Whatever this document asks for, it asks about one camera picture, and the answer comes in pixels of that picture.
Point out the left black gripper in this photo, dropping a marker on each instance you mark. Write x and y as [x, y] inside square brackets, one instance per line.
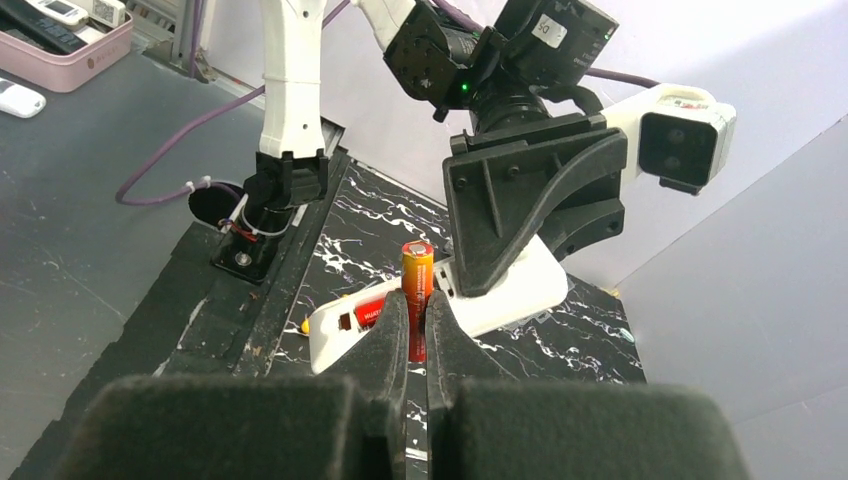
[556, 178]

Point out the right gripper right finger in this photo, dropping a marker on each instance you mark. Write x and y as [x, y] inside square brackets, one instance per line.
[485, 423]

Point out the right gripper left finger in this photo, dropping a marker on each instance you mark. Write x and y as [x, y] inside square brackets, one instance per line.
[345, 423]

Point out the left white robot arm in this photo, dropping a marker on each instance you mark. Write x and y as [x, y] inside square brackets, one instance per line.
[292, 167]

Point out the spare white remote control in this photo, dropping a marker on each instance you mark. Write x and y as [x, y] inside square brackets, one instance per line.
[20, 101]

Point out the small green white cap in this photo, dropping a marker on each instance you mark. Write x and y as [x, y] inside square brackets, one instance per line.
[626, 335]

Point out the pink tray of remotes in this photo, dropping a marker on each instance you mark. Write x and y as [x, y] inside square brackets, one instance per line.
[51, 54]

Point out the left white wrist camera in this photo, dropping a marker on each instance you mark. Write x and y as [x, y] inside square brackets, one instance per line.
[678, 134]

